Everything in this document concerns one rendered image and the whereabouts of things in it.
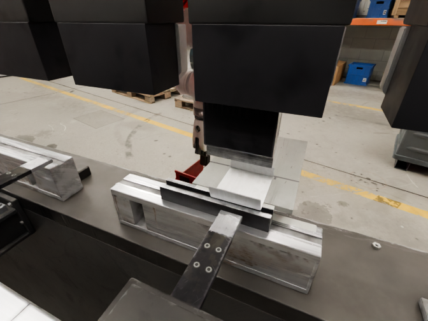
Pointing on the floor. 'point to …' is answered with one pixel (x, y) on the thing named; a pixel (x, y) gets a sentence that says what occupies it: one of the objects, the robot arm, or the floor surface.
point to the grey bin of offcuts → (410, 149)
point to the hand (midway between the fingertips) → (205, 159)
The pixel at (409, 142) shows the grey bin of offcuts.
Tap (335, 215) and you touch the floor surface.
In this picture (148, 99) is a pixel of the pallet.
